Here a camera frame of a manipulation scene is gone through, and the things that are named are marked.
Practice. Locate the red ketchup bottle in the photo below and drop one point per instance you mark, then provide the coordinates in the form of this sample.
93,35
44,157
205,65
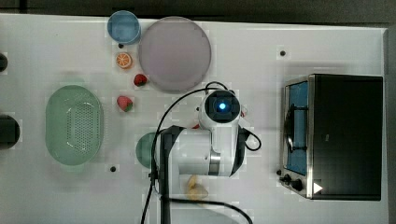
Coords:
243,113

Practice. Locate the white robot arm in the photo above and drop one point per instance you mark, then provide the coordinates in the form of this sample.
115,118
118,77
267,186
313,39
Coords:
216,147

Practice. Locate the black toaster oven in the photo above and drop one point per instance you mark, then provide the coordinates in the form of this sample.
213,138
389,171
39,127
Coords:
333,137

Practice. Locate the purple round plate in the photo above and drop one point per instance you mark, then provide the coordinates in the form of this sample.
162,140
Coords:
175,53

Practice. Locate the small red strawberry toy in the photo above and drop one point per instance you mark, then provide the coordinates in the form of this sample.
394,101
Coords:
140,80

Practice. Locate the large pink strawberry toy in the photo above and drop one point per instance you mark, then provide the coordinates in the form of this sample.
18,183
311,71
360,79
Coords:
124,103

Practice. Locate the orange slice toy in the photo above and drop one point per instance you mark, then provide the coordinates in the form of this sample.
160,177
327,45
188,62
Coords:
124,60

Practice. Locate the blue plastic cup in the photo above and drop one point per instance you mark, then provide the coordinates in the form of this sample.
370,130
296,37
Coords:
123,27

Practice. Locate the green plastic colander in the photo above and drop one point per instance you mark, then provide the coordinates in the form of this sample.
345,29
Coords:
74,125

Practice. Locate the black round pan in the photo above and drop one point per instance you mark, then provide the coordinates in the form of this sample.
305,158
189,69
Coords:
9,132

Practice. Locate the dark pot at edge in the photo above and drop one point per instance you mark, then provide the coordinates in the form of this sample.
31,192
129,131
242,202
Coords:
3,62

